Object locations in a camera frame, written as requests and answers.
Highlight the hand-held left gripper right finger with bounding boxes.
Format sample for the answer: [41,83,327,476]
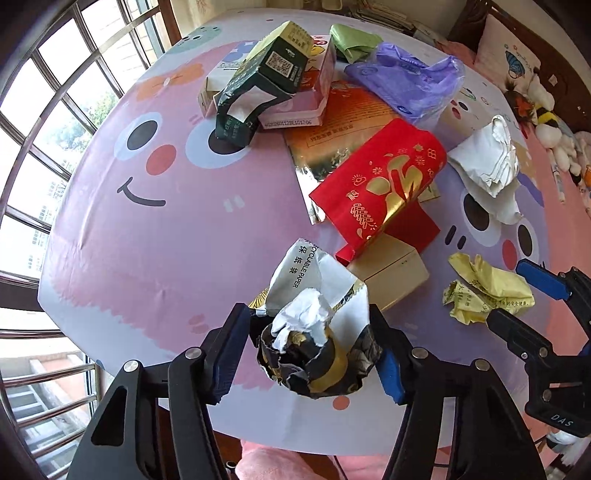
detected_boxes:
[367,305,548,480]

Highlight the black gold paper bag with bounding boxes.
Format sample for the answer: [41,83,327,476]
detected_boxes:
[249,237,384,400]

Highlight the pink bed sheet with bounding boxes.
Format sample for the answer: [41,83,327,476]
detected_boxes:
[434,37,591,462]

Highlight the pink carton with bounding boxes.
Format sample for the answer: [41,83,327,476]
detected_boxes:
[259,34,338,130]

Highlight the white pen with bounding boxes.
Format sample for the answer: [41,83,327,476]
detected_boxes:
[551,157,567,205]

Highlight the purple plastic bag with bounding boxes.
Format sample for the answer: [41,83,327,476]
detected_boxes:
[344,42,465,125]

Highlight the beige leaf print curtain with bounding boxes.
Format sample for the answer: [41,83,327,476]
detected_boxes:
[171,0,278,42]

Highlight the orange gold foil packet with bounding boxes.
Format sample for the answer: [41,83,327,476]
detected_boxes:
[283,79,402,226]

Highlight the white plush toy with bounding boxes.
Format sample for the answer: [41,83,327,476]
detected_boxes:
[554,144,580,172]
[526,74,555,109]

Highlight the red gold paper bag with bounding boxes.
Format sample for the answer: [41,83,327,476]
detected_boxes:
[308,117,448,268]

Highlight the small cream carton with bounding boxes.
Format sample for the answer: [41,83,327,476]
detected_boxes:
[198,48,252,118]

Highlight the gold carton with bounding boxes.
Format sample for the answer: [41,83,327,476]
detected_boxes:
[346,233,431,312]

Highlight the dark wooden headboard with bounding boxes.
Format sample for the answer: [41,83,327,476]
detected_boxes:
[448,0,591,134]

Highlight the white printed pillow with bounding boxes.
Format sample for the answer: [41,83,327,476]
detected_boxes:
[475,14,541,81]

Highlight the crumpled white paper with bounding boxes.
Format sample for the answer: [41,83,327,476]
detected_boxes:
[447,114,525,225]

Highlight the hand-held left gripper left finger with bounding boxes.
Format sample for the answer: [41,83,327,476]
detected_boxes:
[67,302,252,480]

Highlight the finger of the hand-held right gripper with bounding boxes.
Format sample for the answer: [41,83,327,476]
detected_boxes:
[516,259,591,332]
[487,309,563,403]

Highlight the yellow paper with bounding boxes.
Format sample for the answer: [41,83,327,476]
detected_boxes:
[442,252,536,326]

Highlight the green packet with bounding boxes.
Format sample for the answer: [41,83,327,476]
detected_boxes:
[329,23,384,64]

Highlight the window with metal grille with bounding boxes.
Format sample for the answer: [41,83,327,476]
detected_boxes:
[0,0,181,480]

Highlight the dark orange plush toy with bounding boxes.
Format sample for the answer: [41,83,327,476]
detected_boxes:
[504,83,536,123]

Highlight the dark green carton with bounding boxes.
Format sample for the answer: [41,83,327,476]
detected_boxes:
[215,21,311,147]

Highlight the stack of papers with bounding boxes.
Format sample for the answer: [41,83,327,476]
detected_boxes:
[346,2,416,35]

